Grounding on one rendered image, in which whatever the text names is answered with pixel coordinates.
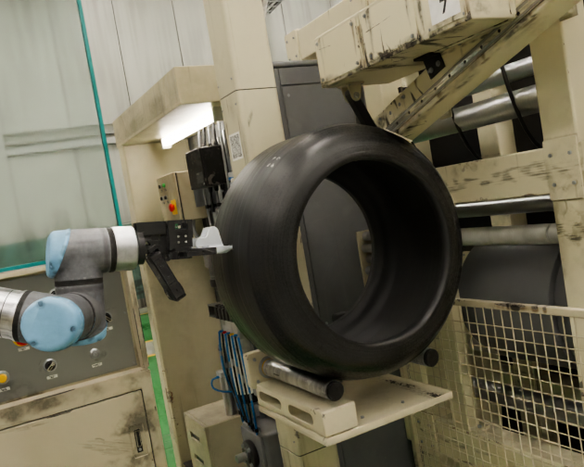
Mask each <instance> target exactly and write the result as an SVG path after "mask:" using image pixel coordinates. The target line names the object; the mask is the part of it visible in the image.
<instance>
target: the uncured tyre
mask: <svg viewBox="0 0 584 467"><path fill-rule="evenodd" d="M267 152H268V153H267ZM264 153H266V154H264ZM262 154H263V155H262ZM259 155H260V156H259ZM259 155H258V156H257V157H254V158H253V159H252V160H251V161H250V162H249V163H248V164H247V165H246V167H245V168H244V169H242V170H241V171H240V173H239V174H238V175H237V177H236V178H235V180H234V181H233V183H232V185H231V186H230V188H229V190H228V191H227V193H226V195H225V197H224V199H223V201H222V204H221V206H220V209H219V212H218V215H217V218H216V221H215V226H214V227H216V228H217V229H218V231H219V234H220V237H221V239H222V244H223V245H224V246H228V242H229V241H234V253H228V252H227V253H222V254H213V255H212V266H213V272H214V278H215V282H216V285H217V288H218V292H219V294H220V297H221V300H222V303H223V305H224V307H225V309H226V310H227V312H228V314H229V316H230V317H231V319H232V320H233V322H234V323H235V325H236V327H237V328H238V330H239V331H240V332H241V333H242V334H243V336H244V337H245V338H246V339H247V340H248V341H249V342H250V343H251V344H252V345H253V346H255V347H256V348H257V349H259V350H260V351H261V352H263V353H264V354H266V355H267V356H269V357H271V358H273V359H275V360H278V361H280V362H283V363H284V364H287V365H290V366H293V367H296V368H299V369H301V370H304V371H307V372H312V373H315V374H318V375H321V376H323V377H327V378H331V379H337V380H347V381H352V380H362V379H368V378H374V377H377V376H381V375H385V374H388V373H390V372H394V371H396V370H397V369H399V368H401V367H403V366H405V365H406V364H408V363H409V362H411V361H412V360H414V359H415V358H416V357H417V356H419V355H420V354H421V353H422V352H423V351H424V350H425V349H426V348H427V347H428V346H429V345H430V344H431V342H432V341H433V340H434V339H435V337H436V336H437V335H438V333H439V331H440V330H441V328H442V326H443V325H444V323H445V321H446V320H447V318H448V316H449V314H450V312H451V308H452V306H453V303H454V300H455V298H456V295H457V291H458V287H459V282H460V278H461V272H462V264H463V241H462V233H461V227H460V223H459V219H458V215H457V211H456V208H455V206H454V203H453V200H452V197H451V194H450V191H449V189H448V187H447V185H446V184H445V182H444V181H443V179H442V177H441V176H440V174H439V173H438V171H437V169H436V168H435V167H434V165H433V164H432V163H431V162H430V160H429V159H428V158H427V157H426V156H425V155H424V154H423V153H422V152H421V151H420V150H419V149H418V148H416V147H415V146H414V145H412V144H411V143H410V142H408V141H407V140H405V139H404V138H402V137H399V136H397V135H396V134H394V133H390V132H388V131H386V130H384V129H381V128H377V127H374V126H368V125H362V124H354V123H341V124H334V125H328V126H324V127H322V128H319V129H316V130H313V131H310V132H307V133H303V134H301V135H298V136H295V137H293V138H290V139H287V140H284V141H283V142H280V143H278V144H276V145H272V146H271V147H269V148H267V149H266V150H264V151H262V152H261V153H260V154H259ZM276 155H280V156H282V157H281V158H280V160H279V161H278V162H277V163H276V165H275V166H274V167H273V169H265V167H266V166H267V165H268V163H269V162H270V161H271V160H272V159H273V157H274V156H276ZM324 179H326V180H328V181H331V182H333V183H335V184H337V185H338V186H340V187H341V188H342V189H344V190H345V191H346V192H347V193H348V194H349V195H350V196H351V197H352V198H353V200H354V201H355V202H356V203H357V205H358V206H359V208H360V210H361V211H362V214H363V216H364V218H365V220H366V222H367V225H368V229H369V233H370V236H371V243H372V261H371V268H370V272H369V276H368V279H367V282H366V285H365V287H364V288H363V290H362V293H361V295H360V297H359V298H358V300H357V301H356V302H355V304H354V305H353V306H352V307H351V308H350V309H349V310H348V311H347V312H346V313H345V314H344V315H343V316H341V317H340V318H339V319H337V320H335V321H334V322H331V323H329V324H326V323H325V322H324V321H323V320H322V319H321V318H320V317H319V316H318V314H317V313H316V312H315V310H314V309H313V307H312V306H311V303H310V301H309V300H308V298H307V296H306V294H305V292H304V289H303V286H302V283H301V280H300V277H299V273H298V261H297V240H298V228H299V224H300V221H301V217H302V214H303V212H304V209H305V208H306V205H307V203H308V201H309V199H310V198H311V195H312V194H313V192H314V191H315V189H316V188H317V187H318V185H319V184H320V183H321V182H322V181H323V180H324Z"/></svg>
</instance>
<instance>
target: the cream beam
mask: <svg viewBox="0 0 584 467"><path fill-rule="evenodd" d="M459 1H460V8H461V12H460V13H458V14H456V15H454V16H452V17H450V18H447V19H444V20H442V21H441V22H439V23H437V24H435V25H433V26H432V22H431V17H430V10H429V4H428V0H377V1H375V2H373V3H372V4H371V5H369V6H367V7H366V8H364V9H362V10H361V11H359V12H358V13H356V14H354V15H353V16H351V17H349V18H348V19H346V20H344V21H342V22H341V23H339V24H338V25H336V26H335V27H334V28H332V29H330V30H329V31H327V32H325V33H323V34H322V35H320V36H319V37H317V38H315V39H314V44H315V50H316V56H317V61H318V67H319V72H320V78H321V84H322V88H323V89H324V88H337V87H338V86H341V85H343V84H345V83H347V82H364V83H363V84H362V85H374V84H386V83H391V82H394V81H396V80H399V79H401V78H404V77H406V76H409V75H411V74H413V73H415V72H417V71H420V70H422V69H425V64H424V61H417V62H413V59H414V58H417V57H419V56H422V55H424V54H426V53H428V52H434V53H440V54H442V53H443V52H444V51H445V50H446V49H449V48H451V47H453V46H455V45H457V44H461V43H463V42H465V41H468V40H470V39H472V38H475V37H477V36H478V35H481V34H483V33H485V32H489V31H491V30H493V29H496V28H498V27H500V26H502V25H504V24H506V23H509V22H511V21H513V20H514V19H515V14H516V10H515V9H516V5H515V0H459Z"/></svg>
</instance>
